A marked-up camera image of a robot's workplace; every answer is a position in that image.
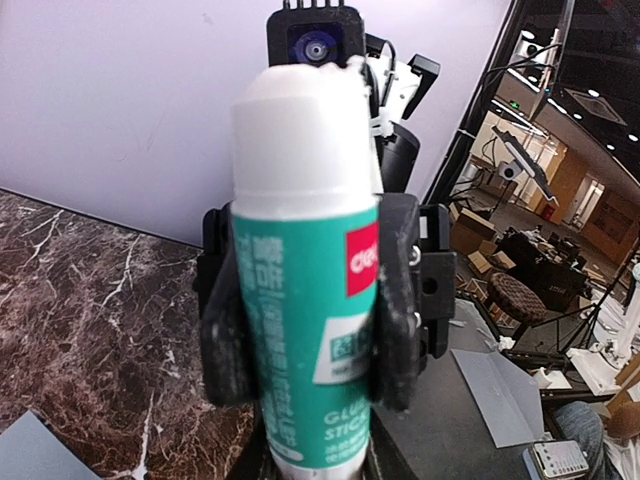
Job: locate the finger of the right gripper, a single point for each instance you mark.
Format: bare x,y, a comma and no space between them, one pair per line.
226,348
415,299

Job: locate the brown woven stool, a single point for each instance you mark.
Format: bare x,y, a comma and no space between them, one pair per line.
515,299

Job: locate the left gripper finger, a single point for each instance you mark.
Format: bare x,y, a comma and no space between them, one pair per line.
384,460

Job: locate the teal green envelope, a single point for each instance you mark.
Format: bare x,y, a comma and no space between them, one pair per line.
30,451

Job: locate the green white glue stick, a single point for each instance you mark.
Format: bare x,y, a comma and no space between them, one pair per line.
306,233

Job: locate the smartphone with light case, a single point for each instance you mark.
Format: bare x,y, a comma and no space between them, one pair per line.
557,460

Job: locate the grey folded envelope outside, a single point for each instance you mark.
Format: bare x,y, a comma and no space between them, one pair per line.
508,398

